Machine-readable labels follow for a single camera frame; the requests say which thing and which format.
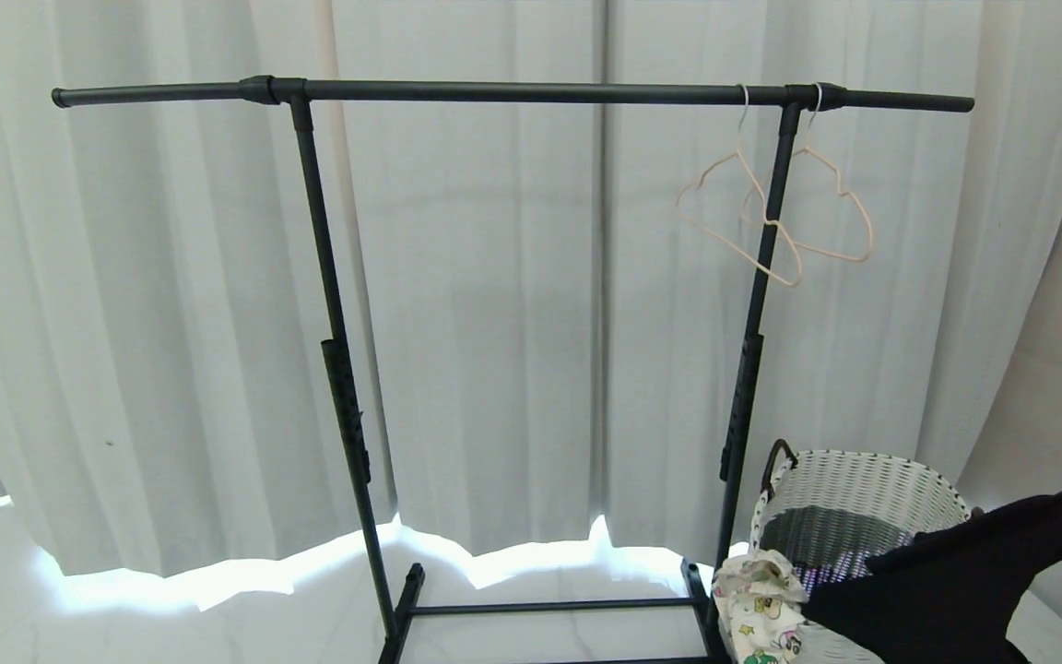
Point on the pink clothes hanger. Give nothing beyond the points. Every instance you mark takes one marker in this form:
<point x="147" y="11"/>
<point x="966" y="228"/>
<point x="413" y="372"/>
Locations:
<point x="739" y="155"/>
<point x="869" y="242"/>

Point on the black garment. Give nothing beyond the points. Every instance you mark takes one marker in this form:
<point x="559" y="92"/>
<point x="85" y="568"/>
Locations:
<point x="937" y="599"/>

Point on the black clothes rack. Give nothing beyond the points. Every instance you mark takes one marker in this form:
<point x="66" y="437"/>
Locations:
<point x="494" y="92"/>

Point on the white laundry basket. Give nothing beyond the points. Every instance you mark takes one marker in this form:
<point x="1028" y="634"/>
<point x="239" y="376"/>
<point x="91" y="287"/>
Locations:
<point x="863" y="480"/>

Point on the white curtain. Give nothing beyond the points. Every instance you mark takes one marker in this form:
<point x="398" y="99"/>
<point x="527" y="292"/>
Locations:
<point x="494" y="323"/>

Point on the cream printed garment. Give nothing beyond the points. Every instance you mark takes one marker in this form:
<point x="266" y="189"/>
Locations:
<point x="757" y="599"/>

